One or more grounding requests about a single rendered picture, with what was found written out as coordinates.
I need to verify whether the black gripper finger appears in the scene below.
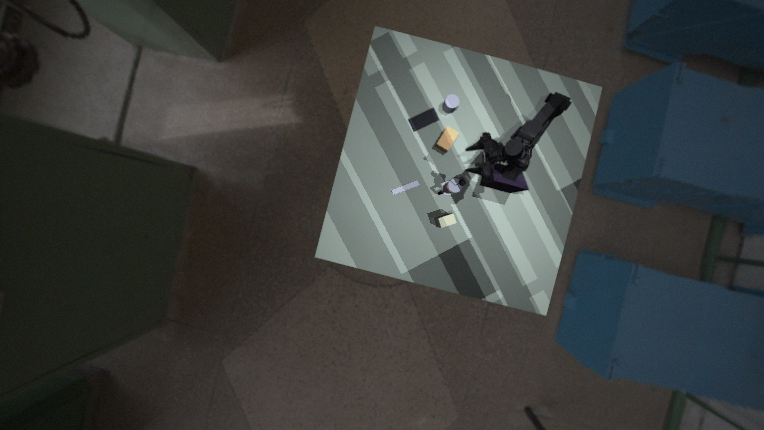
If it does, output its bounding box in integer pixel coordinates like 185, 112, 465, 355
466, 165, 484, 178
466, 137, 484, 151

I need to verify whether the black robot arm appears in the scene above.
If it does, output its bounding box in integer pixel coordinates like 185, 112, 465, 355
483, 92, 571, 181

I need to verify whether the grey flat bar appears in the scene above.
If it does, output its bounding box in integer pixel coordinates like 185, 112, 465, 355
391, 180, 419, 195

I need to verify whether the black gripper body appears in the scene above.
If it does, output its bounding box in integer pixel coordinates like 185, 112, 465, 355
482, 132, 508, 181

